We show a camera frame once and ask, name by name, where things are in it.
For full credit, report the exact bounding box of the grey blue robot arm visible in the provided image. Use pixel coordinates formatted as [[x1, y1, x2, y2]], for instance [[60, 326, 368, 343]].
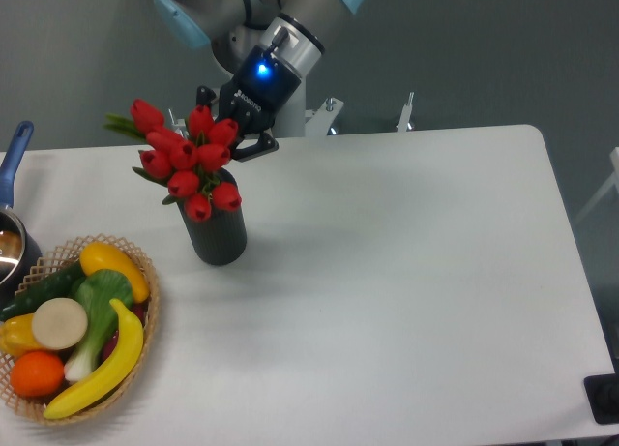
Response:
[[154, 0, 364, 162]]

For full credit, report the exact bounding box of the yellow bell pepper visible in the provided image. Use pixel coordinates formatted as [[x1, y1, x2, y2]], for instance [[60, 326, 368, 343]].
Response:
[[1, 313, 45, 358]]

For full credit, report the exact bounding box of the black device at table edge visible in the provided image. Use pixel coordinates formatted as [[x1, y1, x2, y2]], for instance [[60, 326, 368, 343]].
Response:
[[583, 373, 618, 425]]

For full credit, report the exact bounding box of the orange fruit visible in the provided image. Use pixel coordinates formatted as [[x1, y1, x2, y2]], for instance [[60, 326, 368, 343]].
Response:
[[10, 351, 65, 398]]

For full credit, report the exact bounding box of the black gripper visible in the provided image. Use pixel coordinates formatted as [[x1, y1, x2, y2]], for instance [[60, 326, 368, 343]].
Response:
[[195, 46, 301, 162]]

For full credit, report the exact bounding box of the purple red vegetable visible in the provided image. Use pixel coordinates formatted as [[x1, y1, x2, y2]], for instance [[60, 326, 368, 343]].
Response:
[[100, 304, 147, 363]]

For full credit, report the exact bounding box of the white frame at right edge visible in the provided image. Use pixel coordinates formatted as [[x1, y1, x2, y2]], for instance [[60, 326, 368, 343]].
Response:
[[575, 147, 618, 223]]

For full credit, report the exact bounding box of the green bok choy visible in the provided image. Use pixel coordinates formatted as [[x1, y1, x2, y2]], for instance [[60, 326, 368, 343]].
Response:
[[64, 269, 133, 384]]

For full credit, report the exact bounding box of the red tulip bouquet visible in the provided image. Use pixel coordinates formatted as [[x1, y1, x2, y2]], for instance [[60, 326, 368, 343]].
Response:
[[104, 99, 242, 223]]

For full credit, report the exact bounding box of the woven wicker basket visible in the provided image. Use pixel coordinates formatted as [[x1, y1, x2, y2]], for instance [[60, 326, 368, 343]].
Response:
[[1, 234, 160, 426]]

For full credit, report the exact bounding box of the yellow banana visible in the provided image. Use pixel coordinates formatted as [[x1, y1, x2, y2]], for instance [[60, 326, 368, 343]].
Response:
[[43, 298, 144, 420]]

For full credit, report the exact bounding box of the blue handled saucepan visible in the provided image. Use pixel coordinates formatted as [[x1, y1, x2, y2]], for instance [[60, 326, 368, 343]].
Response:
[[1, 121, 42, 306]]

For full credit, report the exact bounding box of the dark grey ribbed vase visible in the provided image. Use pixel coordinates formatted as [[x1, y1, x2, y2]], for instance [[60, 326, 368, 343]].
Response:
[[178, 168, 247, 266]]

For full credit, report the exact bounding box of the beige round radish slice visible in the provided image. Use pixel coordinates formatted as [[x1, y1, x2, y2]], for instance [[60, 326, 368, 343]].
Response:
[[31, 298, 88, 350]]

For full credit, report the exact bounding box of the green cucumber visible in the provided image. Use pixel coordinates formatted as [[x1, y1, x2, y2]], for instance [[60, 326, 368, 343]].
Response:
[[1, 262, 85, 322]]

